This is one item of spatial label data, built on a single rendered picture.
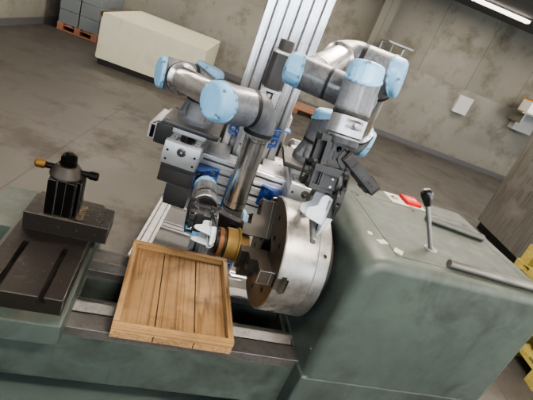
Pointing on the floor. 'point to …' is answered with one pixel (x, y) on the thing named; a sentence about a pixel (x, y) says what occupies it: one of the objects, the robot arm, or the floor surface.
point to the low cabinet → (148, 43)
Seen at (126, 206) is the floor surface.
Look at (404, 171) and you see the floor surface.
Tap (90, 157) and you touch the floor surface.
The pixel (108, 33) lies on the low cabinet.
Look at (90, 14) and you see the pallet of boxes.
